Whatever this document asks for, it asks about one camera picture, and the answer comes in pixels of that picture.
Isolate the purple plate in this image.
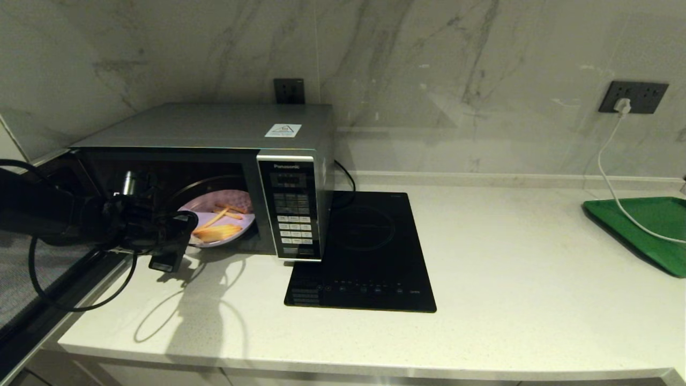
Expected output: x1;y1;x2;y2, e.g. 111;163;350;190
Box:
177;190;256;248

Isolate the silver Panasonic microwave oven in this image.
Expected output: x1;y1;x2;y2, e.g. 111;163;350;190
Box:
70;103;337;262

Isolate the black induction cooktop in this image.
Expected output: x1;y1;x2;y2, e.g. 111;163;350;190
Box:
284;190;437;313

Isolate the green plastic tray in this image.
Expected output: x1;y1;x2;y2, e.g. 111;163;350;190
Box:
583;196;686;278

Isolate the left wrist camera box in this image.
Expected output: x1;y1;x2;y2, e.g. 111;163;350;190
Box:
148;244;188;273

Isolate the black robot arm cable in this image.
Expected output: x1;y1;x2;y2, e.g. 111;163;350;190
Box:
0;158;140;313

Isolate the small black wall outlet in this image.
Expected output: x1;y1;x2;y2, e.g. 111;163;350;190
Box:
274;78;305;105

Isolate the white power cable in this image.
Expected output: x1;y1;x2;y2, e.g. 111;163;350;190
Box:
596;111;686;244

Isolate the wide black wall outlet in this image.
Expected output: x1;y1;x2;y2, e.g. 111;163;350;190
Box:
599;80;669;114

